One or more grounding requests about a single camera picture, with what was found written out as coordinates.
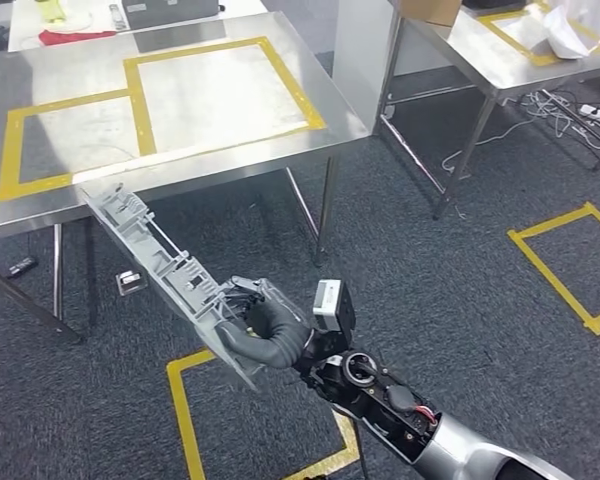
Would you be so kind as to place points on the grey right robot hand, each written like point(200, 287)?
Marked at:
point(280, 314)

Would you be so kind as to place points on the silver wheel cover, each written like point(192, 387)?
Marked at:
point(144, 238)

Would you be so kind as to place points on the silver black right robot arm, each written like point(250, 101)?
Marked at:
point(455, 450)

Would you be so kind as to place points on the steel workbench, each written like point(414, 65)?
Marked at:
point(80, 73)

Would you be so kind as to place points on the steel floor socket plate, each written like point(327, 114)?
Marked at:
point(132, 283)

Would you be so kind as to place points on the white cabinet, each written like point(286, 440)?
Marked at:
point(360, 66)

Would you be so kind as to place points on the white desk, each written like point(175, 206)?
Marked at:
point(240, 8)

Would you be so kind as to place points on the yellow floor tape square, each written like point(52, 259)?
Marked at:
point(544, 272)

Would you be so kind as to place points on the brown cardboard box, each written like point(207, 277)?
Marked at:
point(430, 10)

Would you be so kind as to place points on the steel table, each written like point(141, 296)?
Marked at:
point(480, 60)

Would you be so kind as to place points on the red cloth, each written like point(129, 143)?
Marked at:
point(75, 38)

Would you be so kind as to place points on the black device case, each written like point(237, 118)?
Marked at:
point(495, 4)

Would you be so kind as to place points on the yellow green small object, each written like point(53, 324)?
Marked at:
point(51, 10)

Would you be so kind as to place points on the white power strip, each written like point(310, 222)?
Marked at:
point(597, 114)

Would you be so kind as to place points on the yellow tape frame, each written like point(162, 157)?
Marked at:
point(510, 41)
point(140, 106)

